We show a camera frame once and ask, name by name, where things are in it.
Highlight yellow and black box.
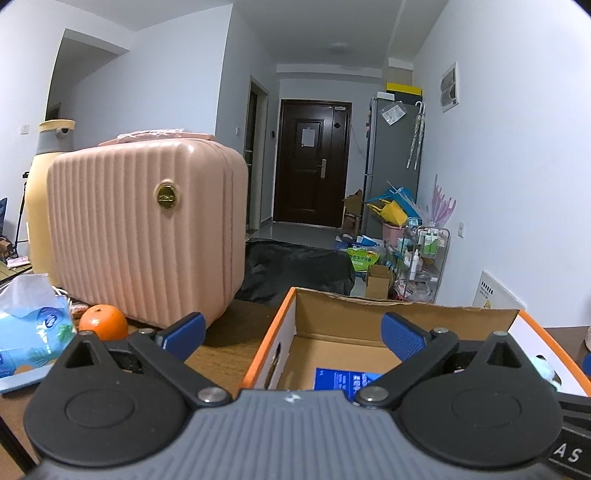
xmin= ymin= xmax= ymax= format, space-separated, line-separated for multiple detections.
xmin=385 ymin=82 xmax=424 ymax=99

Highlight pink bucket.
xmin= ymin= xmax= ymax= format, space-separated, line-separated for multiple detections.
xmin=381 ymin=222 xmax=407 ymax=245

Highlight clear plastic bag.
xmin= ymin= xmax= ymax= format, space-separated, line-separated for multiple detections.
xmin=381 ymin=100 xmax=408 ymax=125

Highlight grey refrigerator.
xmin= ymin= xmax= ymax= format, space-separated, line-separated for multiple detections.
xmin=361 ymin=95 xmax=426 ymax=241

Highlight orange rimmed cardboard box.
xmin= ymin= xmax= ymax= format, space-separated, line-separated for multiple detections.
xmin=242 ymin=286 xmax=591 ymax=402

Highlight white leaning board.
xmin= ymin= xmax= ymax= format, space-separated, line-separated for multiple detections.
xmin=473 ymin=271 xmax=527 ymax=311

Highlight large yellow bottle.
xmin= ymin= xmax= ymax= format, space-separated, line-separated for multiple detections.
xmin=24 ymin=119 xmax=77 ymax=274

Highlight white folded umbrella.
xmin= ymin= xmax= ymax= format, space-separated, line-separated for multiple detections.
xmin=406 ymin=102 xmax=426 ymax=171

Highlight dark cloth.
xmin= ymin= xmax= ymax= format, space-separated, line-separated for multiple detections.
xmin=235 ymin=239 xmax=356 ymax=305

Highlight pink ribbed suitcase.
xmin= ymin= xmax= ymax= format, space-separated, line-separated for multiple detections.
xmin=46 ymin=137 xmax=250 ymax=329

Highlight blue tissue pack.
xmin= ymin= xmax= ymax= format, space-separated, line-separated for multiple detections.
xmin=0 ymin=273 xmax=78 ymax=395

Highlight dark brown door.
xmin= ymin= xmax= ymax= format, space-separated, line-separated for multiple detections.
xmin=273 ymin=98 xmax=352 ymax=229

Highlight pink cloth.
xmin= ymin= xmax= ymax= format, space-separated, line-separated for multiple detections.
xmin=98 ymin=128 xmax=217 ymax=147

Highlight wire storage trolley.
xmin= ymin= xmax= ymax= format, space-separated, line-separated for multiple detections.
xmin=394 ymin=225 xmax=451 ymax=303

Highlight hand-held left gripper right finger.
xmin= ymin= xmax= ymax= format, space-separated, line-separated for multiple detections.
xmin=353 ymin=311 xmax=525 ymax=409

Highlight purple wall decoration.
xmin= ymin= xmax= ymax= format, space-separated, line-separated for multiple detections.
xmin=429 ymin=174 xmax=457 ymax=229

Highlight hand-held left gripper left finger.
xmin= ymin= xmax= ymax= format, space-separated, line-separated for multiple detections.
xmin=65 ymin=313 xmax=232 ymax=409

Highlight white wall panel box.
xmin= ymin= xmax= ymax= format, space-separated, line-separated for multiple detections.
xmin=440 ymin=62 xmax=461 ymax=113

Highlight green printed bag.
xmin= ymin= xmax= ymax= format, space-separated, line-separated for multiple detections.
xmin=347 ymin=247 xmax=376 ymax=273

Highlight blue packet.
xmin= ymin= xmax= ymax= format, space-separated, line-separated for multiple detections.
xmin=314 ymin=367 xmax=385 ymax=404

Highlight orange fruit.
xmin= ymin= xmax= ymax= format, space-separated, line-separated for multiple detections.
xmin=78 ymin=305 xmax=129 ymax=342

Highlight yellow bag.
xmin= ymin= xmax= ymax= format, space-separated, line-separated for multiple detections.
xmin=379 ymin=199 xmax=407 ymax=226

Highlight pale green plush toy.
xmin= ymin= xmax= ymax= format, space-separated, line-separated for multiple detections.
xmin=531 ymin=355 xmax=561 ymax=386

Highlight small open cardboard box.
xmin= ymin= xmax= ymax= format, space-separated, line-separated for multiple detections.
xmin=365 ymin=264 xmax=394 ymax=300

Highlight brown cardboard box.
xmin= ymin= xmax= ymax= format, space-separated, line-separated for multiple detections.
xmin=342 ymin=189 xmax=363 ymax=236

